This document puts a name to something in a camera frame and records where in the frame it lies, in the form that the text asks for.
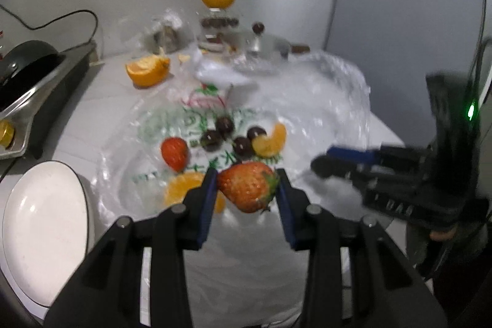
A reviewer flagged small mandarin segment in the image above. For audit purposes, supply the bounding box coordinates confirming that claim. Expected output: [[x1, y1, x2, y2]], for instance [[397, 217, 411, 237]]
[[252, 122, 287, 158]]

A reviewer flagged orange peel piece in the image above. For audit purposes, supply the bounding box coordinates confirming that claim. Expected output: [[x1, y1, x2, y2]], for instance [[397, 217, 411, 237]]
[[125, 55, 170, 88]]

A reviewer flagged dark cherry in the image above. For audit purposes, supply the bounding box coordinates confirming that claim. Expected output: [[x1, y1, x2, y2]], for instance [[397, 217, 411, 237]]
[[215, 115, 235, 139], [199, 130, 224, 152], [247, 126, 267, 141], [233, 136, 254, 158]]

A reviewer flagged large mandarin segment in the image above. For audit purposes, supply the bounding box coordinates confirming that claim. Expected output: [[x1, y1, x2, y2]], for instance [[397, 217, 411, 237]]
[[164, 172, 205, 207]]

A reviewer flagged red strawberry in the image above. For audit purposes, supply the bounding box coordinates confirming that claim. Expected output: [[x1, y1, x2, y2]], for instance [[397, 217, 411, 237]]
[[217, 161, 279, 214], [160, 136, 188, 173]]

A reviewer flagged black power cable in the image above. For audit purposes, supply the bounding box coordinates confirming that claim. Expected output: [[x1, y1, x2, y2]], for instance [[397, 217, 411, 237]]
[[0, 4, 100, 53]]

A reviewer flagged black wok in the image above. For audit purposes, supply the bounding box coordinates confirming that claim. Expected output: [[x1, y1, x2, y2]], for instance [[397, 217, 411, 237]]
[[1, 40, 65, 110]]

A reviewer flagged steel cup in bag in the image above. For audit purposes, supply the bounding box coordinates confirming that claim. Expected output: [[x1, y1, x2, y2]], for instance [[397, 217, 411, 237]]
[[143, 9, 194, 54]]

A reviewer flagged induction cooker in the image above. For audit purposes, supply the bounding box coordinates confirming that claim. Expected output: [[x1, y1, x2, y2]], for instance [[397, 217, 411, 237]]
[[1, 41, 96, 160]]

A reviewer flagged steel pot with lid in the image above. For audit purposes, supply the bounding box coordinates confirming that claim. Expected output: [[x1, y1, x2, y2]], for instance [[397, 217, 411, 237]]
[[223, 22, 310, 73]]

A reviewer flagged black camera box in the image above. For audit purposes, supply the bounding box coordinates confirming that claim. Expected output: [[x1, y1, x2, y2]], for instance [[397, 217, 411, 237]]
[[426, 72, 480, 196]]

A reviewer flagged clear printed plastic bag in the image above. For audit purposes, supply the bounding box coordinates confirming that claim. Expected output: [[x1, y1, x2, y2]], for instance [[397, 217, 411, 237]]
[[95, 53, 370, 327]]

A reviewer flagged white ceramic plate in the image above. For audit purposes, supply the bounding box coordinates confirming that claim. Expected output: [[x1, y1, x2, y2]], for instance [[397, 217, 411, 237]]
[[2, 161, 94, 308]]

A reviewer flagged glass fruit stand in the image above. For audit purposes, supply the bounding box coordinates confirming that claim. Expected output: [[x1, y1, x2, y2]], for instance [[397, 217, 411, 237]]
[[196, 8, 239, 53]]

